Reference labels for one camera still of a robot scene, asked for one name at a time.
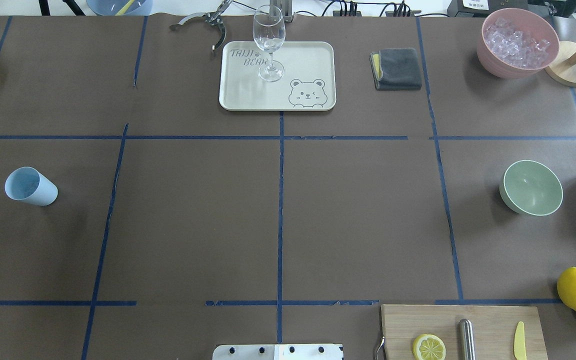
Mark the green ceramic bowl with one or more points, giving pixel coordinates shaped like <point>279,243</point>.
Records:
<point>530,188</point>

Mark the black camera tripod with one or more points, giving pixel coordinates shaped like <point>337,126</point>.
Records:
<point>214,19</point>

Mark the wooden cutting board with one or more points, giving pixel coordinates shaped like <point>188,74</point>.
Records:
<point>493,329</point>

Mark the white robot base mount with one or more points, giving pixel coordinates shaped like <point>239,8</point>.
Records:
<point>304,351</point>

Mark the pink bowl with ice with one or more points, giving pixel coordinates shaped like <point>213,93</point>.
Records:
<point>515,43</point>

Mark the metal handled knife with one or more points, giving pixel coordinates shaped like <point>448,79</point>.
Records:
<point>466,331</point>

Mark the large blue bowl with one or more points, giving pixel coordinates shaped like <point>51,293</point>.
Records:
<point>112,7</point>

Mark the halved lemon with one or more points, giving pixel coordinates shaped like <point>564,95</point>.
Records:
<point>428,346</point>

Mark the light blue plastic cup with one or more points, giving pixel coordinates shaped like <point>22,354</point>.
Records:
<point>26,184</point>

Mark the grey and yellow cloth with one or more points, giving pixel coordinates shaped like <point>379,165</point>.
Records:
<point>396,69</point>

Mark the cream bear serving tray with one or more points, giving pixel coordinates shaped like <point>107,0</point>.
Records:
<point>308,83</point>

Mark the clear wine glass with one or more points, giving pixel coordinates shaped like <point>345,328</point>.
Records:
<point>269,34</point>

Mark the yellow plastic knife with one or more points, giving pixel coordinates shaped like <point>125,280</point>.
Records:
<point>519,342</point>

